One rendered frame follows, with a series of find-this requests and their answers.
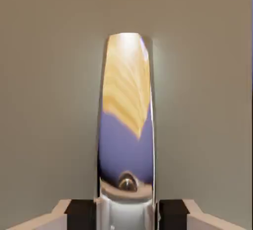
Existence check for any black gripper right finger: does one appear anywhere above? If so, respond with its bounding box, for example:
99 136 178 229
157 198 247 230

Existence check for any grey-tan painted cabinet door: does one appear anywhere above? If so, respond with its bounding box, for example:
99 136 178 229
0 0 253 230

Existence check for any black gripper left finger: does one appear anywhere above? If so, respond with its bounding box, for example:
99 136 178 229
7 198 98 230

